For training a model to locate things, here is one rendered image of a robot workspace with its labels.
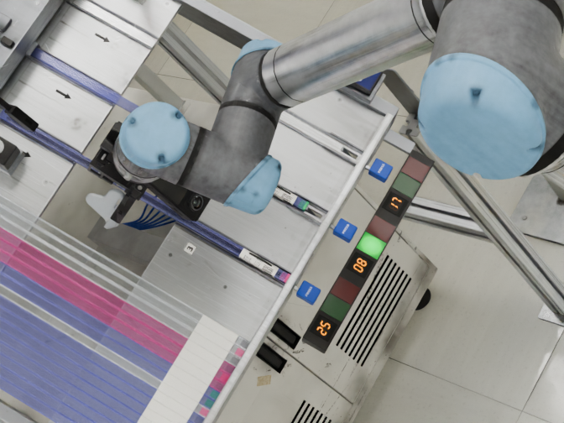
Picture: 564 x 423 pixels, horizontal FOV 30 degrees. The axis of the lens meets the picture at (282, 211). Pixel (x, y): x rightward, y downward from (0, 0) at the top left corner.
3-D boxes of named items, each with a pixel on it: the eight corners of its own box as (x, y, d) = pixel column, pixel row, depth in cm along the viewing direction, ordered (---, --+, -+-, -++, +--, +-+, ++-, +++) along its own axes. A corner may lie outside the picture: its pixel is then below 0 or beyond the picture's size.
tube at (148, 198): (290, 276, 156) (290, 274, 154) (285, 284, 155) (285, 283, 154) (5, 111, 161) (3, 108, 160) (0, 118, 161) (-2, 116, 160)
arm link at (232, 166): (298, 127, 127) (214, 91, 125) (273, 206, 122) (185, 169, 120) (276, 154, 134) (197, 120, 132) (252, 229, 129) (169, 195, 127)
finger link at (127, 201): (117, 203, 148) (142, 165, 143) (127, 210, 149) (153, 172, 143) (104, 223, 145) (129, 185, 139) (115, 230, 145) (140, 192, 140)
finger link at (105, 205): (78, 208, 151) (103, 169, 145) (113, 231, 152) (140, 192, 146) (70, 221, 148) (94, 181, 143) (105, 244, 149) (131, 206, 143)
